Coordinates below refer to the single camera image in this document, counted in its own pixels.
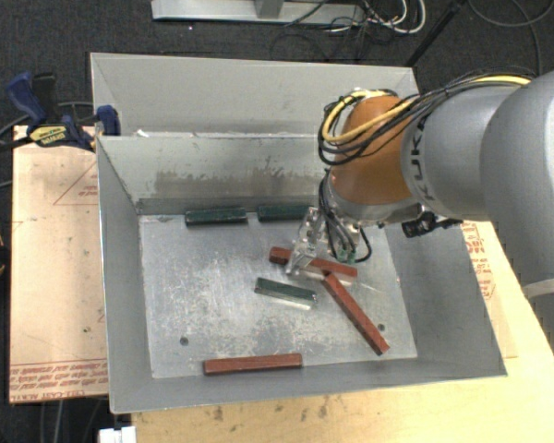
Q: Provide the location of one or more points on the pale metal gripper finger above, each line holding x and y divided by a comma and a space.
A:
293, 265
310, 257

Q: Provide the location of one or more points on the dark green flat block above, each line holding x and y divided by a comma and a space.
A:
281, 212
284, 291
216, 216

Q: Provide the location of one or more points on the grey metal bin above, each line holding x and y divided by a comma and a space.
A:
212, 302

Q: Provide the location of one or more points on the brown cardboard board red print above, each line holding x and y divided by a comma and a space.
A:
55, 266

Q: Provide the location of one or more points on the red-brown flat block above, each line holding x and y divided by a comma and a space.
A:
334, 266
253, 364
355, 314

